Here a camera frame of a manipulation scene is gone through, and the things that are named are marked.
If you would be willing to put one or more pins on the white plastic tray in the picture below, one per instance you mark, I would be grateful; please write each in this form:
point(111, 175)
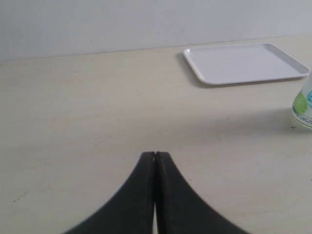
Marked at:
point(243, 63)

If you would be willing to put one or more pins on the clear plastic drink bottle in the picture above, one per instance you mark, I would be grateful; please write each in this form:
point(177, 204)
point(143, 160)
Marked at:
point(302, 104)

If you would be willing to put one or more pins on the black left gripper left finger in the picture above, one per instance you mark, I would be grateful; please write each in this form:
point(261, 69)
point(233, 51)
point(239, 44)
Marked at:
point(131, 209)

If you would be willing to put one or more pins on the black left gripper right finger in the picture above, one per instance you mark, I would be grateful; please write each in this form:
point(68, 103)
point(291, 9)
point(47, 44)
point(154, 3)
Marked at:
point(179, 209)

